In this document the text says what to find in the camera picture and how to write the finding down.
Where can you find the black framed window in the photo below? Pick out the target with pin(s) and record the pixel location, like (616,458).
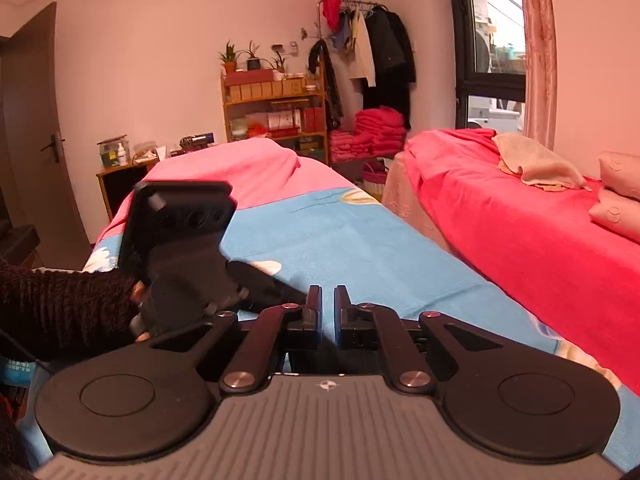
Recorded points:
(492,35)

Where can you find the clear storage box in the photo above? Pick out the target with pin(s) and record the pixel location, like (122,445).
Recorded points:
(110,152)

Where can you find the pink basket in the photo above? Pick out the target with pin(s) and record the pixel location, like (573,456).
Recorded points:
(376,180)

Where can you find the row of tan boxes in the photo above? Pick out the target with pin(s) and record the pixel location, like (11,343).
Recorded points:
(265,91)

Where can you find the white bottle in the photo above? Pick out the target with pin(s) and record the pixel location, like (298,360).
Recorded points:
(121,156)

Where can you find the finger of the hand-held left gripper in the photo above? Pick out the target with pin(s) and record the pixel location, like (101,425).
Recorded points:
(260,285)

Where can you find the black device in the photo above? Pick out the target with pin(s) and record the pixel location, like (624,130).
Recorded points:
(197,142)

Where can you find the dark low cabinet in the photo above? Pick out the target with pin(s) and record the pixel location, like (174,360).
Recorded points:
(120,185)

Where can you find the black hanging scarf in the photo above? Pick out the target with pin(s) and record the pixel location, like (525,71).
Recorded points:
(330,90)

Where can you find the beige towel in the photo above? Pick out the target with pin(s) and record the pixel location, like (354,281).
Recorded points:
(537,162)

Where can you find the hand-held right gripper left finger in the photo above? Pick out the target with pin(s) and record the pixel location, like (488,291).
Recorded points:
(315,310)

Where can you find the red upright boxes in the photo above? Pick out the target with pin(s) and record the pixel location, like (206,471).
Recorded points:
(312,120)

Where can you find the stack of red towels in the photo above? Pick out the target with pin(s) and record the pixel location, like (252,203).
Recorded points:
(372,132)

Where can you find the pink curtain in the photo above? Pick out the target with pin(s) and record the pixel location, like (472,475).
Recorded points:
(537,50)

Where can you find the brown door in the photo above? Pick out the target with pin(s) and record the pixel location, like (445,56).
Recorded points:
(30,135)

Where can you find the pink bed cover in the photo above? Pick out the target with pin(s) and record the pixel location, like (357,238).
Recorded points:
(250,170)

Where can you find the blue floral blanket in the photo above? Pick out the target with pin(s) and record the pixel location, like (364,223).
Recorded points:
(350,240)

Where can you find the blue hanging garment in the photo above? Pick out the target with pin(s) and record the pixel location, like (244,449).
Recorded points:
(342,32)

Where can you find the red bed sheet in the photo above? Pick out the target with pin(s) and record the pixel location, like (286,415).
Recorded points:
(525,240)

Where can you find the long red box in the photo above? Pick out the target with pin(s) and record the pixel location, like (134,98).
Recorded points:
(249,77)

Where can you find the white wall socket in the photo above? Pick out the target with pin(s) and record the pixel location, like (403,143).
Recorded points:
(286,50)

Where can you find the metal clothes rack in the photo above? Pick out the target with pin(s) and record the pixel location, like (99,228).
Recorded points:
(350,4)

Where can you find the plant in orange pot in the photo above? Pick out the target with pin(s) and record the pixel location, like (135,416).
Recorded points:
(229,57)

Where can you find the plant in black pot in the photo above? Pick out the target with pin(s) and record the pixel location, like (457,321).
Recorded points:
(252,57)

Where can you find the beige bed skirt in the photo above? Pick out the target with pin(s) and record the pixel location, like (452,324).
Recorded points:
(412,200)

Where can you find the white hanging coat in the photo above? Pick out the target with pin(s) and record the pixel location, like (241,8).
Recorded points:
(362,50)

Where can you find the red hanging cloth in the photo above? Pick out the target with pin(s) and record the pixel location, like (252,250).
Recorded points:
(331,7)

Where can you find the blue printed packet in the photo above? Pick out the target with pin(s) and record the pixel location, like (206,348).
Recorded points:
(15,371)

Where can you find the person's left hand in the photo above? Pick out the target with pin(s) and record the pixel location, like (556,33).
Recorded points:
(137,292)

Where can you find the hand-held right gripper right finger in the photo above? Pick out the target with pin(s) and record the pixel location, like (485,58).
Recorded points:
(341,310)

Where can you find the wooden shelf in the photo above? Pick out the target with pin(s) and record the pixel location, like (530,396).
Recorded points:
(275,105)

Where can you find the plant in white pot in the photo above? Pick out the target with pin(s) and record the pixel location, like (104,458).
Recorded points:
(276,67)

